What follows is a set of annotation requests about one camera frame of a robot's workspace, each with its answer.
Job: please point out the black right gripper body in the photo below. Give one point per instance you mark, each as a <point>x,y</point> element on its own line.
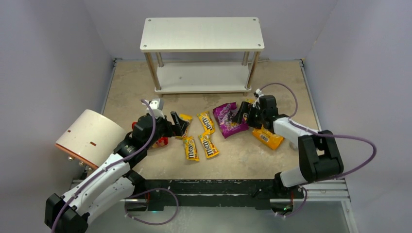
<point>250,115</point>

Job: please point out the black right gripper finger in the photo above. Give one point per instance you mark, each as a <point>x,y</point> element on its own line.
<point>239,116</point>
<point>251,115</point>

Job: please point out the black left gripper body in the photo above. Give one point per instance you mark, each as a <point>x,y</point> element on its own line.
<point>170,125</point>

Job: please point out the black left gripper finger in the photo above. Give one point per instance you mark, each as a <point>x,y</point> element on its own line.
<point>176,119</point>
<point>184,131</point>

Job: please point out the yellow m&m bag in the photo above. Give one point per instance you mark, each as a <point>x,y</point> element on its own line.
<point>191,152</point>
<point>187,119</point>
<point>208,147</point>
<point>250,101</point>
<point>206,121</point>

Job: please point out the red mixed fruit candy bag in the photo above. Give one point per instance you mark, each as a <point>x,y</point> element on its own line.
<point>160,143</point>

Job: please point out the purple grape candy bag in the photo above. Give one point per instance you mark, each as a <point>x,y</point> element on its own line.
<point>223,115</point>

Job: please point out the orange mango candy bag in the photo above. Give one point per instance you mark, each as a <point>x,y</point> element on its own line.
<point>269,139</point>

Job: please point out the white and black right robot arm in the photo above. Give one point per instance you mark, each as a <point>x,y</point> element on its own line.
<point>318,154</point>

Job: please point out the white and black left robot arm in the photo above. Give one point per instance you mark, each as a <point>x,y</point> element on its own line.
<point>112,153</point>

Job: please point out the white two-tier shelf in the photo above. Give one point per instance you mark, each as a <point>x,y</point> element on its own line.
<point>202,35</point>

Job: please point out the white cylinder with copper rim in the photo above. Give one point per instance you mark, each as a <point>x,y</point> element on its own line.
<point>91,138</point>

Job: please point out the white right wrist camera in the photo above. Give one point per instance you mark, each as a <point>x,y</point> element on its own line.
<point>257,94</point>

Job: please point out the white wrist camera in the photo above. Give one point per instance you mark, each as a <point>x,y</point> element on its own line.
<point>257,94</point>
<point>156,108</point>

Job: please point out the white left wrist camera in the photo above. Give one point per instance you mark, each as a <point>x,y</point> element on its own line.
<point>156,108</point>

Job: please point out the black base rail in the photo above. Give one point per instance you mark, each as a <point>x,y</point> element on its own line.
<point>261,194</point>

